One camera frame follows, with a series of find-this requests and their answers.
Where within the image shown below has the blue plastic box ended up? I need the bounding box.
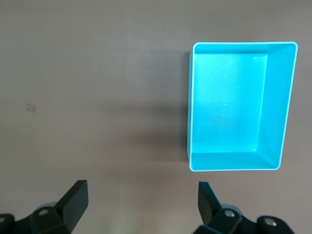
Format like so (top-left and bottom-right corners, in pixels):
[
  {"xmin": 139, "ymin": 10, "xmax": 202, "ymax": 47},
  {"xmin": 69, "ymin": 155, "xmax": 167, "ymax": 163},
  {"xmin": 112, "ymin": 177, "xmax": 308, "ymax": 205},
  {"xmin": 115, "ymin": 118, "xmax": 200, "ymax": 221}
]
[{"xmin": 187, "ymin": 41, "xmax": 299, "ymax": 173}]

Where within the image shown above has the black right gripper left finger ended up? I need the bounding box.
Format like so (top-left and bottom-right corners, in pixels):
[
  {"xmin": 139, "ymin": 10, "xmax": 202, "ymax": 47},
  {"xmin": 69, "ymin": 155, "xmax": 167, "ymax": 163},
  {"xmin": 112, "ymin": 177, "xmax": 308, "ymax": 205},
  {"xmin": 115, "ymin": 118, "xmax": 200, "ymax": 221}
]
[{"xmin": 14, "ymin": 179, "xmax": 89, "ymax": 234}]

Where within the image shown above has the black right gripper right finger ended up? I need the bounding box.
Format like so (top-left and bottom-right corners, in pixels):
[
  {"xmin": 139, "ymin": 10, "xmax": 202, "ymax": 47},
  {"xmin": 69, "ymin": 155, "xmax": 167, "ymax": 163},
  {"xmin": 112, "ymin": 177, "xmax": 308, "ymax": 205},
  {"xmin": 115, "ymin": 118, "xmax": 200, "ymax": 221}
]
[{"xmin": 195, "ymin": 181, "xmax": 245, "ymax": 234}]

